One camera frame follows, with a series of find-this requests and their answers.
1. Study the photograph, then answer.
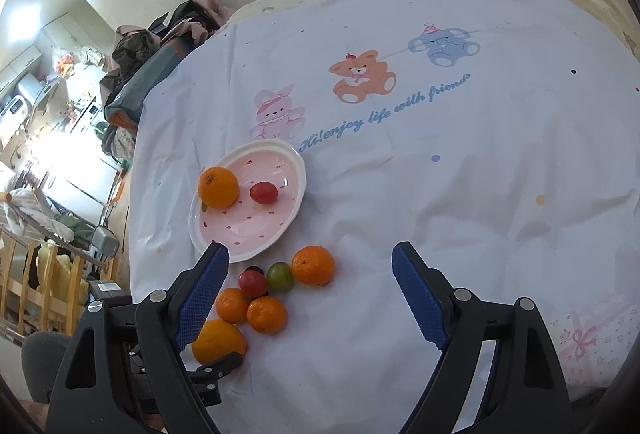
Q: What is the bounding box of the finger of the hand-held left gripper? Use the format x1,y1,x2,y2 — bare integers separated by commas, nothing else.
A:
192,351,246,407

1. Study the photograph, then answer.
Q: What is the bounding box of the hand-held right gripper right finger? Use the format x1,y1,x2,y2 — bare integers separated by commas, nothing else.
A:
391,241,573,434

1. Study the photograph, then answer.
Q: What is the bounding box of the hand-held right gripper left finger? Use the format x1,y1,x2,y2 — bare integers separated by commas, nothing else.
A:
46,242,231,434

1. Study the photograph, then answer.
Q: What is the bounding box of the large oval orange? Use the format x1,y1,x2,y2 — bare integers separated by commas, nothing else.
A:
191,319,248,365

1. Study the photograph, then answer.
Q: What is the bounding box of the small orange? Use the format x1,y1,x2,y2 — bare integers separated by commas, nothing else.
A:
246,295,289,335
215,287,252,325

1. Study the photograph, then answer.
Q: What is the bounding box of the red cherry tomato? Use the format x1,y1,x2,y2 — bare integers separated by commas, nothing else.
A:
249,181,279,205
238,270,269,298

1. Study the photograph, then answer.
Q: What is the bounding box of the pink strawberry-print plate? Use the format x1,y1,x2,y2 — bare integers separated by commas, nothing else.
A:
189,139,307,263

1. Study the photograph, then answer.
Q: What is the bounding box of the medium orange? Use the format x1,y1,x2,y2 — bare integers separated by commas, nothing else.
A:
291,245,336,287

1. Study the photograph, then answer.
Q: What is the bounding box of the yellow cloth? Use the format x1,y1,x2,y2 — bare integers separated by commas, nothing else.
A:
37,239,90,310

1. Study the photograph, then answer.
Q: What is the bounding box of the grey metal box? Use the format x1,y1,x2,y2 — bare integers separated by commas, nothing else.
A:
91,225,121,260

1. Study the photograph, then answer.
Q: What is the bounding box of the green cherry tomato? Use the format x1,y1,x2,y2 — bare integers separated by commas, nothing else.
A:
266,262,295,292

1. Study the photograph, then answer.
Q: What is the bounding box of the wooden railing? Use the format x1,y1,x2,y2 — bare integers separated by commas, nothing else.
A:
0,199,121,340

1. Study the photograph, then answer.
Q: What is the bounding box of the large orange with stem mark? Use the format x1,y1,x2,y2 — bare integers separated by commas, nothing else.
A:
198,166,241,209

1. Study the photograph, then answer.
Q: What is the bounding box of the white printed blanket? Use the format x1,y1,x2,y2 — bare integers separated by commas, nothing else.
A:
127,0,640,415

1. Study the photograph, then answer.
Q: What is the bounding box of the pink bow-print cloth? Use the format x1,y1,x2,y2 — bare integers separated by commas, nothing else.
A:
550,293,640,390

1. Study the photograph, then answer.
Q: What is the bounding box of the white appliance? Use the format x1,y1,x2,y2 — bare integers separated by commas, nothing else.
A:
0,95,27,116

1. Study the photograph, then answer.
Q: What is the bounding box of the pile of clothes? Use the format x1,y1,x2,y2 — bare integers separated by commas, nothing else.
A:
100,0,236,165

